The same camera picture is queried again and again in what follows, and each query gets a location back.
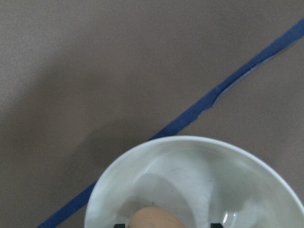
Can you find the brown egg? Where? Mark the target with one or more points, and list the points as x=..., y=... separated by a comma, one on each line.
x=153, y=217

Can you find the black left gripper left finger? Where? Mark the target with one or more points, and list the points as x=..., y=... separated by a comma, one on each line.
x=119, y=226

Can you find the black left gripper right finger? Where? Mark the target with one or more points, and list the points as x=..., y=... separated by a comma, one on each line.
x=216, y=225

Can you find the white bowl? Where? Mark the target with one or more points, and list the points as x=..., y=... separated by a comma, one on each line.
x=201, y=181

